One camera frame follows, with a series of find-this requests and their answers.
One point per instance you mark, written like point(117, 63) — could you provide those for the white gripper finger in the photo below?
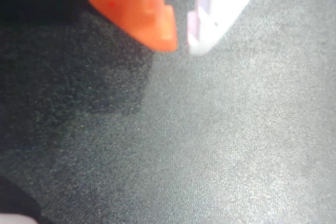
point(223, 3)

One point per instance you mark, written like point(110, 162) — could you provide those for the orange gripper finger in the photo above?
point(131, 6)

